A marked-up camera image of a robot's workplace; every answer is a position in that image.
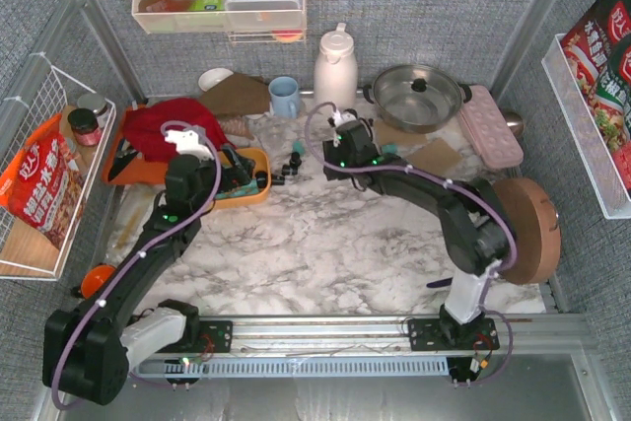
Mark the teal coffee capsule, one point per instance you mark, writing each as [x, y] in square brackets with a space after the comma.
[389, 149]
[298, 148]

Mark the black coffee capsule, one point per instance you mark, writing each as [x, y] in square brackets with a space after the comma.
[295, 160]
[262, 179]

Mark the stainless steel pot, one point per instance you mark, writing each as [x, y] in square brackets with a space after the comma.
[416, 98]

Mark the orange plastic tray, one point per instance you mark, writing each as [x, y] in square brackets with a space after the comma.
[138, 170]

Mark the silver lid jar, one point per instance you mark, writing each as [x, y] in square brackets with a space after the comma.
[94, 102]

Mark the purple handled knife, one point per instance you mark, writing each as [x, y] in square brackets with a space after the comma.
[442, 283]

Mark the white wire basket right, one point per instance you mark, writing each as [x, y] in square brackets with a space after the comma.
[608, 187]

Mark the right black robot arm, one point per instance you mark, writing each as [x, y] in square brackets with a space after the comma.
[478, 236]

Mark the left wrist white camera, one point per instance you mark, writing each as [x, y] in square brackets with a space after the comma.
[188, 142]

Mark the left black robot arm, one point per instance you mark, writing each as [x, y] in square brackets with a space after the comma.
[89, 351]

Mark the white wire rack left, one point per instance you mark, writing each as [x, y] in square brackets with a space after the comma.
[26, 254]

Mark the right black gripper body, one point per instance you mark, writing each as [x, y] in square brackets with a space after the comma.
[330, 165]

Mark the white small bowl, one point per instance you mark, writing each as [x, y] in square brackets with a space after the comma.
[213, 77]

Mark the striped pink cloth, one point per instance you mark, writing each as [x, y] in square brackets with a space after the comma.
[237, 127]

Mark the orange plastic storage basket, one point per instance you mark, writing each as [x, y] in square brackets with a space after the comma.
[258, 195]

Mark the brown cork coaster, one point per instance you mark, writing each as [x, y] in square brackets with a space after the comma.
[436, 157]
[387, 135]

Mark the white thermos jug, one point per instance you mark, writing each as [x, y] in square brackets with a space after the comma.
[336, 69]

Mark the black kitchen knife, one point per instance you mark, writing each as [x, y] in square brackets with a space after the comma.
[121, 160]

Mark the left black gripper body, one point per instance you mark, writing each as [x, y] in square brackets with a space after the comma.
[242, 173]

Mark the pink egg tray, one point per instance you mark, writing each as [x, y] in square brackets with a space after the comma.
[484, 126]

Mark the red seasoning bag right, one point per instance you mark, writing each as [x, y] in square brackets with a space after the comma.
[597, 50]

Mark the round wooden board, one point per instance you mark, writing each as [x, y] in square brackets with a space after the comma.
[535, 220]

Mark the clear plastic food containers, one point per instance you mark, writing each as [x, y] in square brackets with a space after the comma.
[264, 15]

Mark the dark lid glass jar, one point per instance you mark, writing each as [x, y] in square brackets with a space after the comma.
[85, 127]

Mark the orange plastic cup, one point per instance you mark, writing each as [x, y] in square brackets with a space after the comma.
[93, 281]

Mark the red snack bag left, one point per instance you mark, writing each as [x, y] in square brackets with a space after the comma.
[39, 187]

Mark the red cloth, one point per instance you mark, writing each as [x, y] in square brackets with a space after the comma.
[142, 127]

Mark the light blue mug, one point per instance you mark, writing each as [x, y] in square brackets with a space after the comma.
[285, 98]

